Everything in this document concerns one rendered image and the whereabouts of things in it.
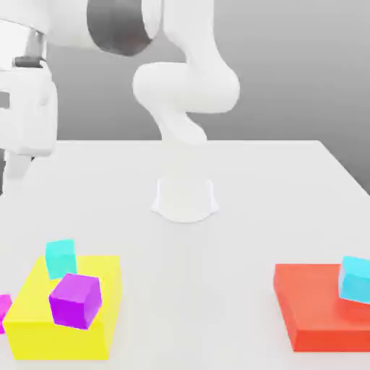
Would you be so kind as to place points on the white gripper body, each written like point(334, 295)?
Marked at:
point(29, 121)

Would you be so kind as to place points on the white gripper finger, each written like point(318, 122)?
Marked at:
point(17, 164)
point(2, 173)

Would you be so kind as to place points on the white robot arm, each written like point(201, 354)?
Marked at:
point(185, 92)

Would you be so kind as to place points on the small turquoise cube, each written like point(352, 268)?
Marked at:
point(60, 260)

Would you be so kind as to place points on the small magenta cube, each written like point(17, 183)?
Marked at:
point(4, 306)

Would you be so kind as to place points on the small purple cube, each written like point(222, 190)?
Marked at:
point(73, 303)

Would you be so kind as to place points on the small sky blue cube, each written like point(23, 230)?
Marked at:
point(355, 280)

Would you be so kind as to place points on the large yellow box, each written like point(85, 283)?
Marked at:
point(31, 338)

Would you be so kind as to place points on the large orange-red box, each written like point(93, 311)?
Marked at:
point(312, 303)

